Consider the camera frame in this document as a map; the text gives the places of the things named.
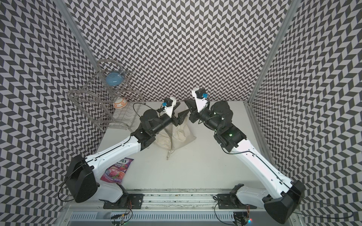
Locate aluminium corner frame post right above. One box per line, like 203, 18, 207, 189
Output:
244, 0, 301, 166

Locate cream cloth soil bag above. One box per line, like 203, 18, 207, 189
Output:
155, 116, 196, 160

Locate metal wire dish rack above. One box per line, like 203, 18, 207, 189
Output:
67, 59, 145, 132

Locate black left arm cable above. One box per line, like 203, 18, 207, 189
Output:
131, 102, 150, 133

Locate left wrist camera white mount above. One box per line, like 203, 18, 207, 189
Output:
162, 97, 177, 118

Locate white orange patterned bowl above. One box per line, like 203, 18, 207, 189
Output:
113, 97, 128, 109

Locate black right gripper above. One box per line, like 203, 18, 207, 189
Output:
184, 98, 221, 133

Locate aluminium corner frame post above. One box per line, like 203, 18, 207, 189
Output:
244, 0, 301, 166
53, 0, 99, 71

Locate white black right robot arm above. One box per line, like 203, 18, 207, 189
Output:
185, 98, 306, 224

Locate blue bowl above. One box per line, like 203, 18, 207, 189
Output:
106, 72, 124, 86

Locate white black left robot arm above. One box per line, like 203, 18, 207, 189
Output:
64, 102, 189, 203

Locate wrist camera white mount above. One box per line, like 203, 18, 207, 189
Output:
162, 97, 177, 118
191, 87, 210, 113

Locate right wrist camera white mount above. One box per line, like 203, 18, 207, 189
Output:
191, 87, 210, 113

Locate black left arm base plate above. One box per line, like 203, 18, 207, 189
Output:
103, 194, 144, 210

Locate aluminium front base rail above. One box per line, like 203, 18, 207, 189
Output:
53, 188, 306, 226

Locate aluminium corner frame post left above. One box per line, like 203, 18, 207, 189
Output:
53, 0, 99, 71

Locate purple Fox's candy packet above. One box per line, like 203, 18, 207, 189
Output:
101, 158, 134, 185

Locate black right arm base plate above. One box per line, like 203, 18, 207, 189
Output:
213, 194, 257, 210

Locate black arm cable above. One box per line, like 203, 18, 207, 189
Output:
294, 197, 354, 221
131, 102, 150, 133

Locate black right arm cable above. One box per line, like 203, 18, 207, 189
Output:
294, 197, 354, 221

